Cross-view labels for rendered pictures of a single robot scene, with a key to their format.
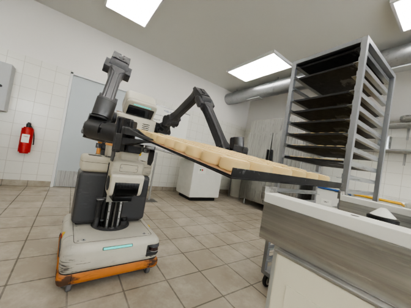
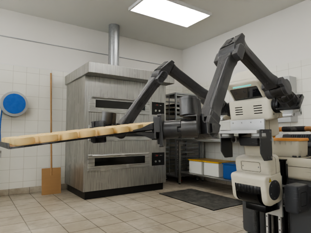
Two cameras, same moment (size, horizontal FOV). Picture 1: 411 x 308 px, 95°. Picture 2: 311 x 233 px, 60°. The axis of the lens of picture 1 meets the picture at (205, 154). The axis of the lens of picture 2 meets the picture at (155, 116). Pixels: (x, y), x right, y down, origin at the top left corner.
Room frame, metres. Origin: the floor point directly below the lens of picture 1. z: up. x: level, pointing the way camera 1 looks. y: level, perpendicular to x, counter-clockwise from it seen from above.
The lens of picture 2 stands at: (0.85, -1.00, 0.94)
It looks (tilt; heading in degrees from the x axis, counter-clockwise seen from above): 4 degrees up; 91
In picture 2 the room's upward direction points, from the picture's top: straight up
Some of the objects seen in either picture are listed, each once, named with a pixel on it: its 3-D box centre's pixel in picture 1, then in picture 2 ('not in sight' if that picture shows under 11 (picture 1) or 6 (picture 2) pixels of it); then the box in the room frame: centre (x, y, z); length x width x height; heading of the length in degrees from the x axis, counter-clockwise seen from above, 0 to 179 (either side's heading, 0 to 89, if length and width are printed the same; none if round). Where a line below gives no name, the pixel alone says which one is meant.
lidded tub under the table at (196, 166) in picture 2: not in sight; (203, 166); (1.66, 4.24, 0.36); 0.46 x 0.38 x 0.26; 34
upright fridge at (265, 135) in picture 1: (279, 166); not in sight; (4.33, -1.72, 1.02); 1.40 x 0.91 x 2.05; 35
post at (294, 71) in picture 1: (279, 165); not in sight; (1.50, -0.60, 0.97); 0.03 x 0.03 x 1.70; 34
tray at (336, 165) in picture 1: (329, 164); not in sight; (1.48, -0.98, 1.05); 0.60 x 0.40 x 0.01; 124
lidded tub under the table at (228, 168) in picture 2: not in sight; (239, 170); (2.15, 3.55, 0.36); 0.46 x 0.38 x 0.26; 37
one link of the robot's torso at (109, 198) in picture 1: (130, 188); (270, 196); (1.45, 0.52, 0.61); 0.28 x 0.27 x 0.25; 126
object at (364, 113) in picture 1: (367, 116); not in sight; (1.32, -1.09, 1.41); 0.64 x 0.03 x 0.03; 124
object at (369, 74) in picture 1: (373, 79); not in sight; (1.32, -1.09, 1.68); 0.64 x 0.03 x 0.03; 124
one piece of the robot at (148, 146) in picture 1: (134, 148); (245, 139); (1.31, 0.50, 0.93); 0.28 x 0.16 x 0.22; 126
